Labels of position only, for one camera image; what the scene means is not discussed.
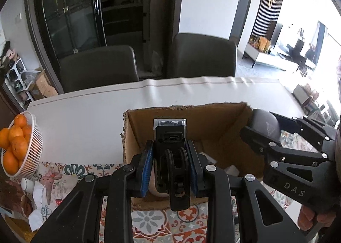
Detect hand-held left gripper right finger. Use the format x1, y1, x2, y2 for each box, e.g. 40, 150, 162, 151
186, 139, 309, 243

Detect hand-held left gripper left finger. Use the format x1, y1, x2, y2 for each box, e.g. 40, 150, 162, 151
30, 140, 155, 243

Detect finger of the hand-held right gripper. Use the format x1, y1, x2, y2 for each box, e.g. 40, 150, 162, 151
239, 126, 335, 207
269, 111, 341, 151

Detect peach round device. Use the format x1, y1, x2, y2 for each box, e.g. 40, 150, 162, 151
148, 167, 171, 199

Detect black clip-on device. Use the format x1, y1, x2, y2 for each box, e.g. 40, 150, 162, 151
153, 118, 191, 212

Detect white charger cube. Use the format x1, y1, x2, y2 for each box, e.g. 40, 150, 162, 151
224, 165, 239, 177

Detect brown cardboard box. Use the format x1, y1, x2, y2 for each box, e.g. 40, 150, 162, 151
120, 102, 267, 211

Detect person's right hand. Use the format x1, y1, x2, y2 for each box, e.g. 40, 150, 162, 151
298, 204, 337, 233

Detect black piano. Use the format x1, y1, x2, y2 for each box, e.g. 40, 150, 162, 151
294, 37, 318, 65

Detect white television cabinet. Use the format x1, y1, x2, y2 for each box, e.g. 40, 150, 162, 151
242, 42, 303, 72

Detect yellow paper bags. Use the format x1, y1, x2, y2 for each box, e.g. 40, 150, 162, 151
257, 37, 271, 52

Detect television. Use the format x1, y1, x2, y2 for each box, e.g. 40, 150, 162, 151
272, 22, 283, 52

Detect dark grey dining chair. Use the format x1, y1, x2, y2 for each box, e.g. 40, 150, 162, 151
166, 33, 237, 79
60, 45, 140, 93

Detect small white cup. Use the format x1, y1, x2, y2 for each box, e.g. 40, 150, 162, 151
21, 177, 36, 193

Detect pile of oranges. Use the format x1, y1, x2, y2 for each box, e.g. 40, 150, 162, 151
0, 114, 34, 176

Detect cardboard box on floor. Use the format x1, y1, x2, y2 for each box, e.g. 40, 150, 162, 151
27, 68, 59, 100

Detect dark interior door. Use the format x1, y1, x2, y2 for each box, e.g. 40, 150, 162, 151
229, 0, 257, 44

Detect white shoe rack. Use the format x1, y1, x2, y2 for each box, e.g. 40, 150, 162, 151
6, 58, 34, 105

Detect dark glass sliding door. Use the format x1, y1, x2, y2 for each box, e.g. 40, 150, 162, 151
25, 0, 185, 95

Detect plush toys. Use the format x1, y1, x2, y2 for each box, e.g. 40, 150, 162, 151
0, 41, 19, 73

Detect dark slatted wall panel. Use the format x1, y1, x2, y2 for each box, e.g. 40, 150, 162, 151
250, 0, 287, 47

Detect white wire fruit basket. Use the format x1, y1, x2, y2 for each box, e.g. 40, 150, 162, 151
1, 111, 43, 179

